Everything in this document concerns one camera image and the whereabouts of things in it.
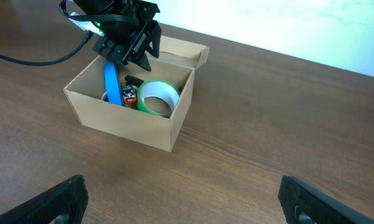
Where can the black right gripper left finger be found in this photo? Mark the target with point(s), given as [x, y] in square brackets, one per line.
[64, 203]

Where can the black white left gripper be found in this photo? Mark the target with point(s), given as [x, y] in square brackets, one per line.
[134, 35]

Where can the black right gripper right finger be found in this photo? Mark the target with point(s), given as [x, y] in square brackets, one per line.
[302, 203]

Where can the brown cardboard box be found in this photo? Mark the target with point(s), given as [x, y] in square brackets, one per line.
[176, 65]

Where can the black silver marker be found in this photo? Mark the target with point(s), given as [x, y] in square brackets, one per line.
[134, 80]

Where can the orange black stapler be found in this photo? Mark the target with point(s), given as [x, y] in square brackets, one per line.
[129, 94]

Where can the green tape roll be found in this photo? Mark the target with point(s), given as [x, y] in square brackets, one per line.
[159, 89]

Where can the blue plastic case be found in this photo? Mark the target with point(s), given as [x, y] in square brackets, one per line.
[113, 88]

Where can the white tape roll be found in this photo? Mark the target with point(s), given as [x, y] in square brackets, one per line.
[104, 97]

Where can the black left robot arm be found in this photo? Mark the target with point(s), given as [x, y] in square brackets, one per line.
[93, 11]

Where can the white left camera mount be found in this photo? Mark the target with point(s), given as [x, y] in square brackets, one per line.
[88, 26]

